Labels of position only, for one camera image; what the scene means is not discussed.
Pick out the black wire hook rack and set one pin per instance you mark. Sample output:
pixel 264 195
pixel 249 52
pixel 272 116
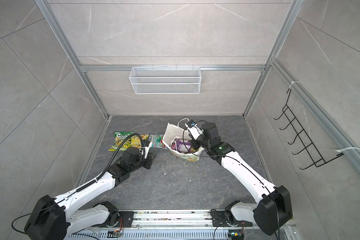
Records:
pixel 302 136

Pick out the teal snack packet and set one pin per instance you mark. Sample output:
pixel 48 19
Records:
pixel 158 142

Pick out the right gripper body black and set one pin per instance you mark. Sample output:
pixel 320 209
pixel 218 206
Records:
pixel 198 143

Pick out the green Fox's candy bag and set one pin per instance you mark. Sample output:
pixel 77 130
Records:
pixel 119 138

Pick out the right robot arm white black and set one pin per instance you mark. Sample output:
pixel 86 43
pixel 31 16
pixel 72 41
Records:
pixel 273 206

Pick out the white floral paper bag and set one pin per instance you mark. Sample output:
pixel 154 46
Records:
pixel 175 131

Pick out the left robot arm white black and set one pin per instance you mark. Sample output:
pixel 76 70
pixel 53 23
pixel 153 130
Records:
pixel 61 216

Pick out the white wire mesh basket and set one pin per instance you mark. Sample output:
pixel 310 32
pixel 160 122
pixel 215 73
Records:
pixel 165 80

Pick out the purple snack packet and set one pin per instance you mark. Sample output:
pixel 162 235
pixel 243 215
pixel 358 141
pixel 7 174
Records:
pixel 182 146

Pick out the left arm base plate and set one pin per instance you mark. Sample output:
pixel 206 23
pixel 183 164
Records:
pixel 123 218

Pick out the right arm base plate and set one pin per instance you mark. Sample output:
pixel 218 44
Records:
pixel 226 219

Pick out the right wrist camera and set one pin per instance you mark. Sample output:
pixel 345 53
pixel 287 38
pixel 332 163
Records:
pixel 194 131

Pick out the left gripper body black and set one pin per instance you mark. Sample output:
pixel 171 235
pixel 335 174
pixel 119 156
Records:
pixel 147 162

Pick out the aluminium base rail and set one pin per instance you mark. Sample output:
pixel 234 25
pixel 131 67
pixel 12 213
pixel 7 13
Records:
pixel 181 225

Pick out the yellow snack bag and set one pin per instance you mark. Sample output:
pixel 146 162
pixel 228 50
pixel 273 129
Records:
pixel 135 141

